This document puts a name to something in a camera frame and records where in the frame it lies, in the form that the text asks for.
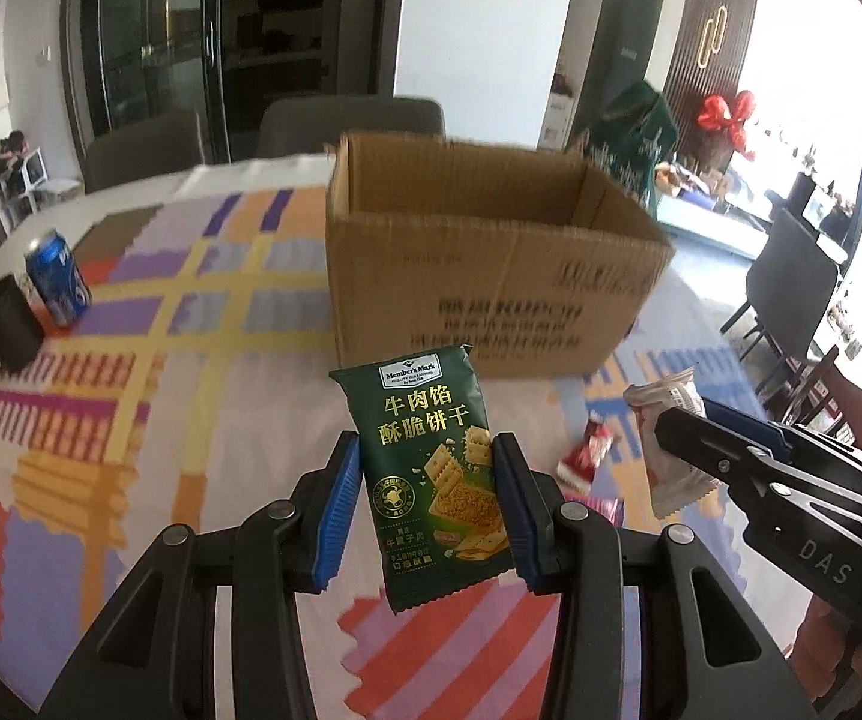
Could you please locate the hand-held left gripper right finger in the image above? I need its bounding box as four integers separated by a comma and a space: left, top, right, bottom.
491, 433, 800, 720

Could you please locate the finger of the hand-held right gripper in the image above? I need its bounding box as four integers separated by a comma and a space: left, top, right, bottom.
654, 405, 862, 533
701, 397, 862, 482

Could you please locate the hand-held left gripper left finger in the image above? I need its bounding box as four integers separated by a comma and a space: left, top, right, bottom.
37, 431, 363, 720

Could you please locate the white snack packet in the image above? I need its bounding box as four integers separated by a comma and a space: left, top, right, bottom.
622, 367, 726, 520

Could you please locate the dark green cracker packet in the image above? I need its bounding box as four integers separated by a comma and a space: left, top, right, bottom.
328, 345, 514, 614

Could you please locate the brown cardboard box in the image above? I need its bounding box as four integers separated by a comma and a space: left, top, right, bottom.
324, 131, 678, 380

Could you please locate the red and white candy packet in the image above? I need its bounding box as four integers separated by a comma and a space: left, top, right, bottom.
557, 420, 616, 496

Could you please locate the black dining chair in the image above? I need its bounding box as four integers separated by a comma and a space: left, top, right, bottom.
722, 206, 848, 406

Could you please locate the red bow decoration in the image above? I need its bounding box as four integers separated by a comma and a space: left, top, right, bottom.
697, 90, 758, 158

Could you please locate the dark green bag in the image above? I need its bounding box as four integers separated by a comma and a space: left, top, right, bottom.
585, 82, 676, 203

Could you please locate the white carton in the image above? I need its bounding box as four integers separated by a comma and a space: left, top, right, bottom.
540, 75, 579, 151

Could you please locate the blue soda can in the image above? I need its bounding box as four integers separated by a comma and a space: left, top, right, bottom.
24, 232, 93, 329

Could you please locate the black mug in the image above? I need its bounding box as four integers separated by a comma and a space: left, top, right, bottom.
0, 275, 46, 376

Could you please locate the grey dining chair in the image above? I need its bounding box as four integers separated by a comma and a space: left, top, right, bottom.
82, 109, 207, 192
257, 96, 447, 158

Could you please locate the white shelf unit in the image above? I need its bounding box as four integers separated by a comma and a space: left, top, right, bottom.
0, 150, 53, 230

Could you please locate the black bag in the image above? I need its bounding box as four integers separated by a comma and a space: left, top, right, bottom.
0, 131, 33, 185

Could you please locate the dark glass cabinet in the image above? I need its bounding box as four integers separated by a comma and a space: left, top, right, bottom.
63, 0, 413, 158

